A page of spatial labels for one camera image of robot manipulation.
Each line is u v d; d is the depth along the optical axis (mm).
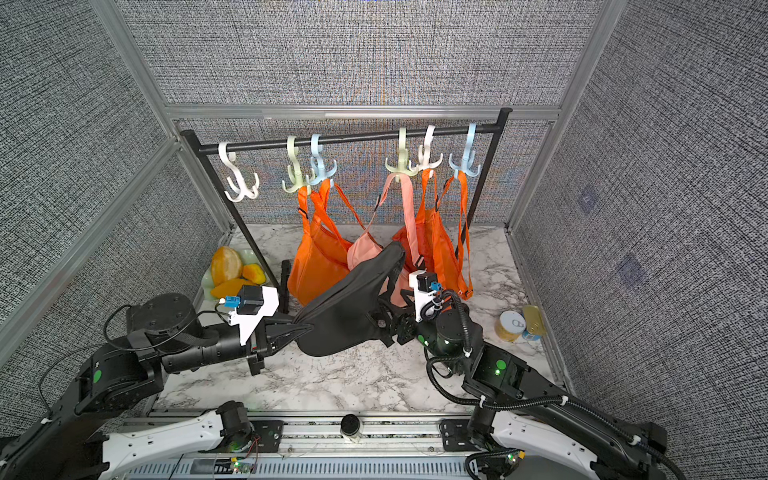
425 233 827
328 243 858
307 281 763
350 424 650
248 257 1033
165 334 344
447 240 900
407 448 731
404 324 541
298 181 649
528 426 580
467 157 670
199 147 557
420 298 535
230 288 959
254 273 1001
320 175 662
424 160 676
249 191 643
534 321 882
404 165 674
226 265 974
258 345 414
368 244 836
